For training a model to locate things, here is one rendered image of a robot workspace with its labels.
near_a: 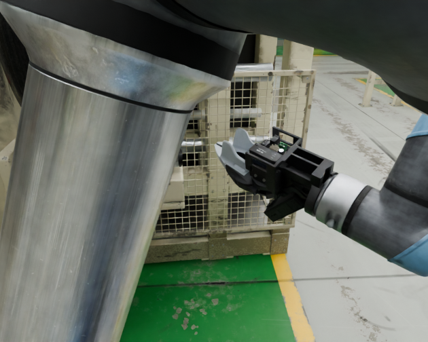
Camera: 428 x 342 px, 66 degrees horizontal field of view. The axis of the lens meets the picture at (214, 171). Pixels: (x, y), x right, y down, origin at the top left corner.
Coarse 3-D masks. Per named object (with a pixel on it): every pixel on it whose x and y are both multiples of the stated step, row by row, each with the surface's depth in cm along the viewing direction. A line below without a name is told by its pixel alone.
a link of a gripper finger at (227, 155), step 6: (216, 144) 59; (222, 144) 54; (228, 144) 52; (216, 150) 58; (222, 150) 55; (228, 150) 54; (234, 150) 53; (222, 156) 56; (228, 156) 55; (234, 156) 53; (222, 162) 56; (228, 162) 55; (234, 162) 55; (240, 162) 53; (234, 168) 54; (240, 168) 54
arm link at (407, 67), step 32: (192, 0) 9; (224, 0) 8; (256, 0) 8; (288, 0) 7; (320, 0) 7; (352, 0) 7; (384, 0) 6; (416, 0) 6; (256, 32) 10; (288, 32) 9; (320, 32) 8; (352, 32) 8; (384, 32) 7; (416, 32) 7; (384, 64) 9; (416, 64) 8; (416, 96) 10
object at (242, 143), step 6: (240, 132) 55; (246, 132) 54; (234, 138) 57; (240, 138) 56; (246, 138) 55; (234, 144) 58; (240, 144) 57; (246, 144) 56; (252, 144) 55; (240, 150) 57; (246, 150) 57; (240, 156) 58
